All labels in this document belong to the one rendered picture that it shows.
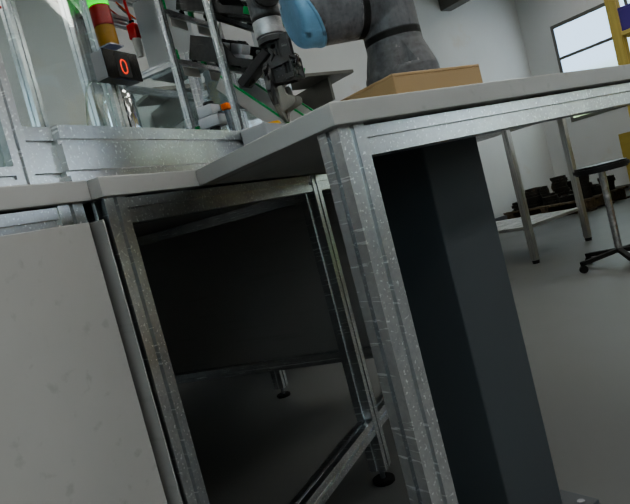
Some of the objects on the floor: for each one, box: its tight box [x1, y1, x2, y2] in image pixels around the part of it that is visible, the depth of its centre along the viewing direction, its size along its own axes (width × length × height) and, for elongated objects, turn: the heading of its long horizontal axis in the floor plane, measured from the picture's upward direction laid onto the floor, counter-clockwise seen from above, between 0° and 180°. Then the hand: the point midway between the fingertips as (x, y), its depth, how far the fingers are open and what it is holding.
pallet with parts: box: [503, 175, 630, 219], centre depth 736 cm, size 84×123×44 cm
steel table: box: [476, 118, 592, 264], centre depth 532 cm, size 82×218×115 cm, turn 112°
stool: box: [572, 157, 630, 273], centre depth 357 cm, size 50×48×60 cm
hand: (284, 119), depth 154 cm, fingers closed
